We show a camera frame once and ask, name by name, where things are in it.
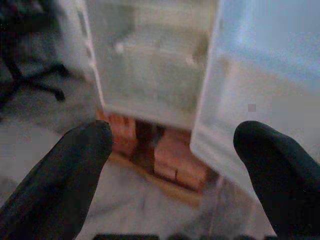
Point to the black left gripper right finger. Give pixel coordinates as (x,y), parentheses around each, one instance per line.
(282,175)

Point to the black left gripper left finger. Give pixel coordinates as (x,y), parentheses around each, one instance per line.
(60,177)

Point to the orange wooden block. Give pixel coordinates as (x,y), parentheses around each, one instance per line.
(175,162)

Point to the white fridge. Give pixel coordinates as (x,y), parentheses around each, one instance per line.
(150,62)

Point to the black office chair base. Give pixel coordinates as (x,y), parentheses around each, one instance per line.
(30,77)

